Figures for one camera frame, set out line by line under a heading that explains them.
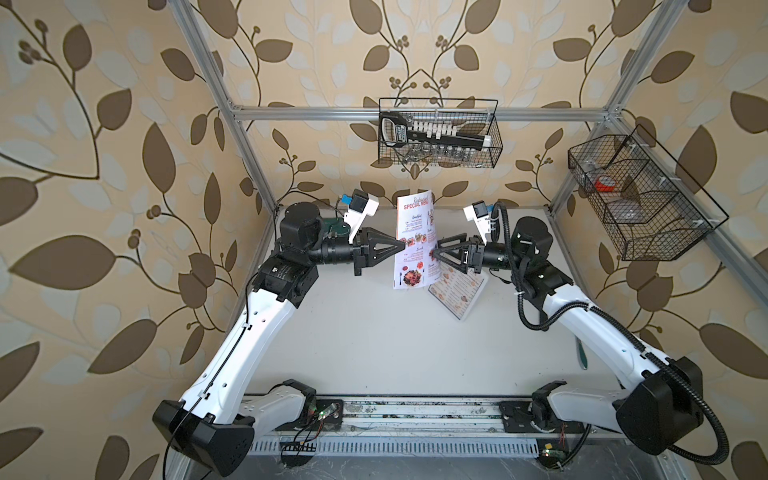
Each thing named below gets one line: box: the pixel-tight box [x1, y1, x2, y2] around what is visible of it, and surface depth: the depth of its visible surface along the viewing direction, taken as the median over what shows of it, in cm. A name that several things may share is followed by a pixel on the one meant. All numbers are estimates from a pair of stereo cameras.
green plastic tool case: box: [322, 217, 351, 242], surface depth 53 cm
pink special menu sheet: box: [393, 190, 441, 290], surface depth 60 cm
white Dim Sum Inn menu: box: [428, 261, 489, 321], surface depth 87 cm
